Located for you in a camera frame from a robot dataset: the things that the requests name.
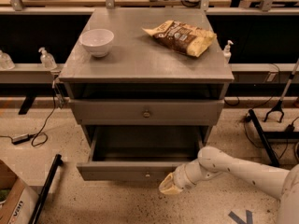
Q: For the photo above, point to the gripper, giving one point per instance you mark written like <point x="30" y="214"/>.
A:
<point x="180" y="178"/>

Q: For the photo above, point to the grey drawer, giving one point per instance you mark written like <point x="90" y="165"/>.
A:
<point x="139" y="153"/>
<point x="146" y="112"/>

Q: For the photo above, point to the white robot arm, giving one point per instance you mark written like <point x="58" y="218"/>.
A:
<point x="279" y="183"/>

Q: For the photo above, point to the grey wooden drawer cabinet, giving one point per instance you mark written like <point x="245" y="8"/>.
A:
<point x="138" y="68"/>

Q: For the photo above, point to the black table leg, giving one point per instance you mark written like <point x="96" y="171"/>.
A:
<point x="270" y="152"/>

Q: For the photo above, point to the black metal bar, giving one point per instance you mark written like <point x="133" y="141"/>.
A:
<point x="45" y="189"/>

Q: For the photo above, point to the grabber stick tool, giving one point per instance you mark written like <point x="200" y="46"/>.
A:
<point x="278" y="106"/>

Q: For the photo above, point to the white pump bottle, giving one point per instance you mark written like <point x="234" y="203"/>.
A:
<point x="227" y="51"/>

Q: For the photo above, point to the yellow brown chip bag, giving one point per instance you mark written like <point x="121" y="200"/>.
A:
<point x="182" y="37"/>

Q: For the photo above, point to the cardboard box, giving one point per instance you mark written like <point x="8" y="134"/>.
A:
<point x="18" y="200"/>

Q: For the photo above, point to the white ceramic bowl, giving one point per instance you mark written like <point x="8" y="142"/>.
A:
<point x="98" y="42"/>

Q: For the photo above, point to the clear sanitizer pump bottle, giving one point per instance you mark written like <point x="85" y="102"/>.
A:
<point x="47" y="59"/>

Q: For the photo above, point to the clear glass jar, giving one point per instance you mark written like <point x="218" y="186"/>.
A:
<point x="5" y="61"/>

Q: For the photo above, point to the black power adapter with cable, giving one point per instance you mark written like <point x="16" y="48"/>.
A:
<point x="40" y="138"/>

